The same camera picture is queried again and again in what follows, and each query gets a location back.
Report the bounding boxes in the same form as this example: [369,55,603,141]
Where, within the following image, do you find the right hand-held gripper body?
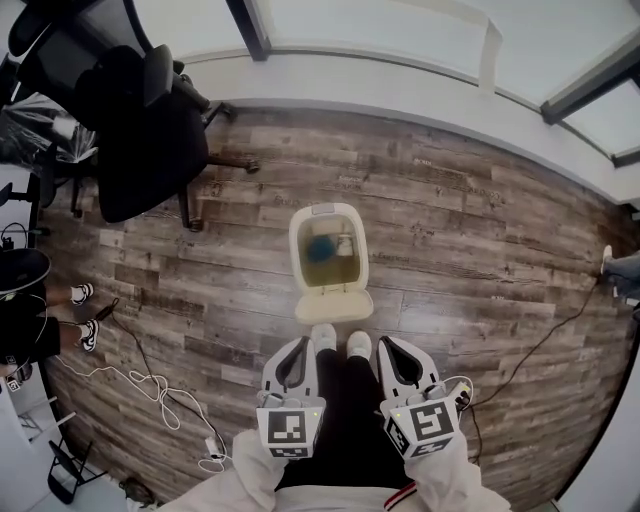
[379,382,460,461]

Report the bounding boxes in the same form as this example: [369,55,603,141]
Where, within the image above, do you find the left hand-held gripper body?
[255,392,325,461]

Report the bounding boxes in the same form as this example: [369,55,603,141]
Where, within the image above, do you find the white lidded trash bin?
[288,201,372,301]

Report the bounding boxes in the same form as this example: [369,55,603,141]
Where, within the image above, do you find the person's right forearm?
[402,438,485,512]

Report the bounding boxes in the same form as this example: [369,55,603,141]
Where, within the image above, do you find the person's left forearm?
[231,428,292,512]

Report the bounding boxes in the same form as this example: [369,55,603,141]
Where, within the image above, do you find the dark blue round object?
[305,235,336,264]

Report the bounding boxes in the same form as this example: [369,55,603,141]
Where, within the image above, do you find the white power strip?
[446,376,475,407]

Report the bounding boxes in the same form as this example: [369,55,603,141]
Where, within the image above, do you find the person's left white shoe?
[310,323,338,354]

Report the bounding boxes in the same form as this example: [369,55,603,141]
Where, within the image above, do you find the person's white shoe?
[310,323,338,354]
[345,330,373,361]

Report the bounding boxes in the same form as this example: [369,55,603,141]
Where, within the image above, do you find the person's right white shoe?
[345,330,373,361]

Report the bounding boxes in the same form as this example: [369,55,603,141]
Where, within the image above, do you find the person's legs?
[278,347,412,492]

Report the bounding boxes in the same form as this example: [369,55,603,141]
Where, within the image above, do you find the person's white top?
[168,481,512,512]

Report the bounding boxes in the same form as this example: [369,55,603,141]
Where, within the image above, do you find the white table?
[0,384,80,512]

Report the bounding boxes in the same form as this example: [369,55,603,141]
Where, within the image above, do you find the black mesh office chair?
[8,0,262,235]

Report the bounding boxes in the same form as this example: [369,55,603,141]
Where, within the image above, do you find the black-framed window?
[538,48,640,170]
[223,0,275,62]

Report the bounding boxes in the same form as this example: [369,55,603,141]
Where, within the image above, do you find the white tape strip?
[271,11,504,95]

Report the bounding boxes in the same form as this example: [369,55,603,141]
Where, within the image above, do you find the plastic-wrapped black office chair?
[0,93,100,220]

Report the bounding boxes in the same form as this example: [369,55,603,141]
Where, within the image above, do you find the large frosted window pane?
[248,0,640,104]

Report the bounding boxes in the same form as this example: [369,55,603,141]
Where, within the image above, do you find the long black power cable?
[458,278,602,467]

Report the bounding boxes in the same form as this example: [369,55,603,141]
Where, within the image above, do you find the black cable with adapter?
[93,297,237,452]

